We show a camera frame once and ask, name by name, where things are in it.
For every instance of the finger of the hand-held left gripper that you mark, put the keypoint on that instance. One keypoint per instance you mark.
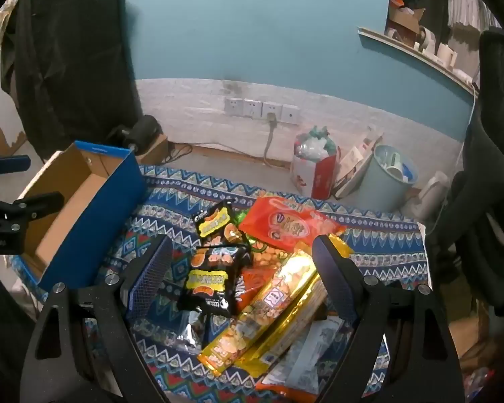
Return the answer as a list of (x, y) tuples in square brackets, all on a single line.
[(33, 208), (12, 163)]

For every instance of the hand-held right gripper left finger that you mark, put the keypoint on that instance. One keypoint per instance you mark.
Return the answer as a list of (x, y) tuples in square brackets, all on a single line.
[(151, 277)]

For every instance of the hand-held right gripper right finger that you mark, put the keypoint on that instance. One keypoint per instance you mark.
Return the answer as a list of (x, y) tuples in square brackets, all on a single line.
[(336, 277)]

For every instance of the black snack packet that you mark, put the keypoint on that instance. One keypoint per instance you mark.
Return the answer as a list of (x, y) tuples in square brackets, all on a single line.
[(216, 222), (210, 281)]

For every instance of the blue cardboard box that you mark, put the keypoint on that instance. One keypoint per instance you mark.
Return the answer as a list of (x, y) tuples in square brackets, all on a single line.
[(96, 218)]

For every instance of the silver snack packet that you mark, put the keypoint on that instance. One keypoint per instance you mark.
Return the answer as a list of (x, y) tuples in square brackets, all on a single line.
[(191, 331)]

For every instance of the yellow snack package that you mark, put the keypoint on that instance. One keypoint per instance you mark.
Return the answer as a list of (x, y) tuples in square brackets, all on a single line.
[(294, 331)]

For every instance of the white clear snack packet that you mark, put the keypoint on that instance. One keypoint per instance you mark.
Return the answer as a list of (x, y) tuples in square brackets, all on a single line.
[(311, 344)]

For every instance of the large orange snack bag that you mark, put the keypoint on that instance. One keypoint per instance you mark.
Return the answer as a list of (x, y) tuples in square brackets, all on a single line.
[(285, 224)]

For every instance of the glossy gold snack package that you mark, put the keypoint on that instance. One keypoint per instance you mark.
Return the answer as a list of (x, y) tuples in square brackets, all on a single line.
[(260, 315)]

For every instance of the patterned blue blanket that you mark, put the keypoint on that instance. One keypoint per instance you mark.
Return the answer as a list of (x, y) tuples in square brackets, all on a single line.
[(180, 189)]

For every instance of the light blue waste bin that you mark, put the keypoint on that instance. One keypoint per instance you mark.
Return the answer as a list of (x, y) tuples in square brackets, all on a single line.
[(378, 193)]

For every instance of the white red paper bag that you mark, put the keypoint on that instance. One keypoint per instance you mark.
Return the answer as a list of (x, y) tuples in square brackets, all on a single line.
[(315, 176)]

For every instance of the flat white paper carton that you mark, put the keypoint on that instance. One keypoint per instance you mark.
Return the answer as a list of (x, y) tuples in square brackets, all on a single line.
[(353, 163)]

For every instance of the dark hanging cloth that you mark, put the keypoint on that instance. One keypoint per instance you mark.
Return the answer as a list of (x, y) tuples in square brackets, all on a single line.
[(67, 50)]

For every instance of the small cardboard box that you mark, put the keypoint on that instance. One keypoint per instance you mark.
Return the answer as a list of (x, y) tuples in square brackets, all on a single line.
[(155, 151)]

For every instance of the white hair dryer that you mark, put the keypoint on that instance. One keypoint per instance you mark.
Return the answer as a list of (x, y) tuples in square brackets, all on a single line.
[(432, 193)]

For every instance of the black office chair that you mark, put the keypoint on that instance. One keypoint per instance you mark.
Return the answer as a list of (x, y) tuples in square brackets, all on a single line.
[(487, 218)]

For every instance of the brown cardboard box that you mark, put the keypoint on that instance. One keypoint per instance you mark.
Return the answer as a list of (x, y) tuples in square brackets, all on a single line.
[(405, 21)]

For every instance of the white wall socket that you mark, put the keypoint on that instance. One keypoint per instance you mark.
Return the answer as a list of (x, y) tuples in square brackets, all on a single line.
[(271, 109), (233, 105), (252, 108), (290, 114)]

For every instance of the white wall shelf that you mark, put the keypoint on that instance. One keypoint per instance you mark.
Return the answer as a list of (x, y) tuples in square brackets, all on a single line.
[(403, 48)]

